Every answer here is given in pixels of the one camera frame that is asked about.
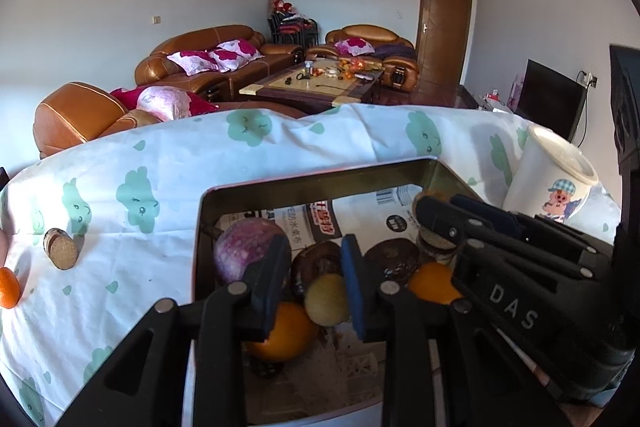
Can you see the cartoon print paper cup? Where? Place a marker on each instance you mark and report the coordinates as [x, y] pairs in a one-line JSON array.
[[540, 177]]

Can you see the red blanket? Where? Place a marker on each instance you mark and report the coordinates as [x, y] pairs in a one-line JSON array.
[[127, 97]]

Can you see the black television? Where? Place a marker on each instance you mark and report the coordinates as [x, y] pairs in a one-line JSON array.
[[550, 99]]

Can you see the wooden coffee table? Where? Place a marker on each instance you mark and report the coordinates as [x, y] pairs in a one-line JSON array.
[[310, 88]]

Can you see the cloud print tablecloth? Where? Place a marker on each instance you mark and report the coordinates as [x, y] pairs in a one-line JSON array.
[[150, 257]]

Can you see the wall socket with plug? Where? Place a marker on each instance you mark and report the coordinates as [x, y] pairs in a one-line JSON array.
[[589, 79]]

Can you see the tan longan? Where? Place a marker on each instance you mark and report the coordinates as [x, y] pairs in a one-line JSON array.
[[327, 302]]

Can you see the small mandarin orange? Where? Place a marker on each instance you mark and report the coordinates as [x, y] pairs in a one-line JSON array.
[[7, 288]]

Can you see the purple passion fruit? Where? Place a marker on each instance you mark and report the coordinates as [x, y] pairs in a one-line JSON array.
[[240, 252]]

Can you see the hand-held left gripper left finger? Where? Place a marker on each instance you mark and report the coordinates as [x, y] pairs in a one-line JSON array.
[[270, 287]]

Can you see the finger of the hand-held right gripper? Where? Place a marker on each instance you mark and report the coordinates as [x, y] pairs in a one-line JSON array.
[[440, 214], [495, 214]]

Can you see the pink tin box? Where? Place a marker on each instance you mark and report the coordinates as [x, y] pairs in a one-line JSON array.
[[320, 182]]

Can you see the pale pink pillow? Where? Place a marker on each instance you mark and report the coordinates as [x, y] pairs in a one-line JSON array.
[[165, 103]]

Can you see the rice cake sandwich cookie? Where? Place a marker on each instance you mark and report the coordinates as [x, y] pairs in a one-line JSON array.
[[437, 249]]

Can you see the stacked dark chairs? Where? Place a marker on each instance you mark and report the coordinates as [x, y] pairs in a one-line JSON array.
[[292, 29]]

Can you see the brown striped snack roll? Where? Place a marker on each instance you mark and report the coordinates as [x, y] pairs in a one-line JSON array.
[[61, 251]]

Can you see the purple blanket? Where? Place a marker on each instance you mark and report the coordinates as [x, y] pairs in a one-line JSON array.
[[395, 53]]

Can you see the brown wooden door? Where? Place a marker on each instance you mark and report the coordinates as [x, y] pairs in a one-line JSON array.
[[445, 27]]

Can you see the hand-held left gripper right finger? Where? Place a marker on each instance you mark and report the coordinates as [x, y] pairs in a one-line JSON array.
[[352, 279]]

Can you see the brown leather three-seat sofa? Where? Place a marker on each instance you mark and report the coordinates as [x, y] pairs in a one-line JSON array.
[[200, 38]]

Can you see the chocolate pastry front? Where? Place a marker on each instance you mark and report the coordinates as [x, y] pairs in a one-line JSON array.
[[315, 262]]

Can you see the brown leather armchair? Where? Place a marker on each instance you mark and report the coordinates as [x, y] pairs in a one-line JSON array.
[[365, 32]]

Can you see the pink floral cushion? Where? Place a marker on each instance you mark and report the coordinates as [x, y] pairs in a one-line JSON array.
[[235, 53], [192, 62], [354, 47]]

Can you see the dark chocolate cake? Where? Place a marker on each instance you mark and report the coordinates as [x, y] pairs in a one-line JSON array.
[[395, 259]]

